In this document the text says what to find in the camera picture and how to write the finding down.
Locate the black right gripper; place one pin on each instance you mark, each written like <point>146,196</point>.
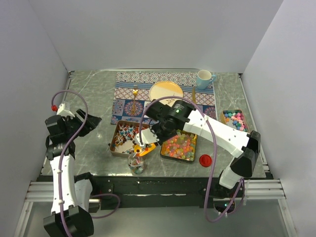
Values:
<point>154,128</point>

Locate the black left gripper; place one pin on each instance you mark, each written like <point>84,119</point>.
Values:
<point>91,122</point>

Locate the square tin of translucent candies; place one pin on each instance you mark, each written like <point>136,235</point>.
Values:
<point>181,147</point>

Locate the brown box of candies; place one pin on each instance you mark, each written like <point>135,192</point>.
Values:
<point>123,141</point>

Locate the yellow plastic scoop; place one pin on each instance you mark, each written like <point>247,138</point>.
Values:
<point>142,151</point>

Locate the red jar lid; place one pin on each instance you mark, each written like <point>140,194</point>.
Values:
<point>205,160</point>

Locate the clear glass jar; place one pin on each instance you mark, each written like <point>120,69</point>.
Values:
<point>136,164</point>

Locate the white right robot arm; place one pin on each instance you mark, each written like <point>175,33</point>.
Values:
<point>187,116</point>

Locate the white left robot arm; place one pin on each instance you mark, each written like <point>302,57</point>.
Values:
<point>71,193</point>

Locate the gold tin of opaque candies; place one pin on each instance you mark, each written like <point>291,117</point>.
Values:
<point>234,119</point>

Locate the cream and orange plate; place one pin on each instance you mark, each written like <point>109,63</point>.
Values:
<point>165,89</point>

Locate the gold knife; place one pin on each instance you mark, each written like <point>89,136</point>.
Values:
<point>194,95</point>

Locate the patterned placemat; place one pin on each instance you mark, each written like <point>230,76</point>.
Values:
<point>125,81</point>

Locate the gold fork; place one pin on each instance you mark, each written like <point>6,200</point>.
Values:
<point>135,93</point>

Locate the light blue mug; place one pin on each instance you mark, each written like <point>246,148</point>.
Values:
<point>204,78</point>

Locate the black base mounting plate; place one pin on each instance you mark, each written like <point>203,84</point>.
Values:
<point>101,184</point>

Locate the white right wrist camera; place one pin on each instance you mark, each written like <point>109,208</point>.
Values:
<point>146,136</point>

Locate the aluminium frame rail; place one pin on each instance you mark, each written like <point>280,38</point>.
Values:
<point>254,189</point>

